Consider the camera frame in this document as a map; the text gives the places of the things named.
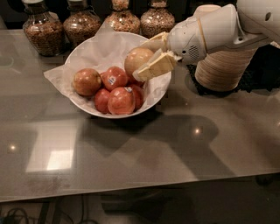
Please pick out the rear stack of paper bowls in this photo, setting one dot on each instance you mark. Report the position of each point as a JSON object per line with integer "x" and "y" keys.
{"x": 205, "y": 9}

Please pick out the red apple with sticker centre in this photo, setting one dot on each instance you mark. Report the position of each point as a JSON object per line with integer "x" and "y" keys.
{"x": 114, "y": 77}

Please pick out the glass jar of granola left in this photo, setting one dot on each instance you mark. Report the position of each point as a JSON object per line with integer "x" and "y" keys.
{"x": 44, "y": 31}

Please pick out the black mat under bowls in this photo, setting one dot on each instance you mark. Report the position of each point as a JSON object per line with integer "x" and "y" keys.
{"x": 263, "y": 72}

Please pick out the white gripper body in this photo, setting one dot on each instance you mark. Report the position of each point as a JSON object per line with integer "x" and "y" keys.
{"x": 184, "y": 40}

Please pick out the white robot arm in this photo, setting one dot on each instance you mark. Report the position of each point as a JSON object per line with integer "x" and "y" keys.
{"x": 245, "y": 25}

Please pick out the red apple front right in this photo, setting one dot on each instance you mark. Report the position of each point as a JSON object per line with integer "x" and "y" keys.
{"x": 139, "y": 96}

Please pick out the red apple with sticker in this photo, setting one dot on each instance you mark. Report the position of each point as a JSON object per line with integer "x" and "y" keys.
{"x": 121, "y": 101}
{"x": 114, "y": 77}

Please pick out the white paper bowl liner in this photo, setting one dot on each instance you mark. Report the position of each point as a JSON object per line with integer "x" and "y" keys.
{"x": 107, "y": 48}

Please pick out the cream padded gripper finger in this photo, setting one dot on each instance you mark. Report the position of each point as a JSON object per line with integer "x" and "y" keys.
{"x": 157, "y": 42}
{"x": 160, "y": 63}

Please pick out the white ceramic bowl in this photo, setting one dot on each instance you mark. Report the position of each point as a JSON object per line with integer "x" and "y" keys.
{"x": 154, "y": 90}

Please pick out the glass jar of cereal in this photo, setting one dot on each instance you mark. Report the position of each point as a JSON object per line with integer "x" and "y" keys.
{"x": 121, "y": 18}
{"x": 82, "y": 24}

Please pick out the small red apple front left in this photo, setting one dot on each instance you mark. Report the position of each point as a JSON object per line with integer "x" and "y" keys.
{"x": 101, "y": 99}

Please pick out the yellowish red apple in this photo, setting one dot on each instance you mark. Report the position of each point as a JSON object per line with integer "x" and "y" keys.
{"x": 136, "y": 58}

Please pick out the red apple front with sticker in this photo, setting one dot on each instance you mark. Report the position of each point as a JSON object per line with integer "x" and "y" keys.
{"x": 121, "y": 101}

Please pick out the red apple far left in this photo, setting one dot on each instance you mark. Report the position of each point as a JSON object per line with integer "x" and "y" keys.
{"x": 87, "y": 81}

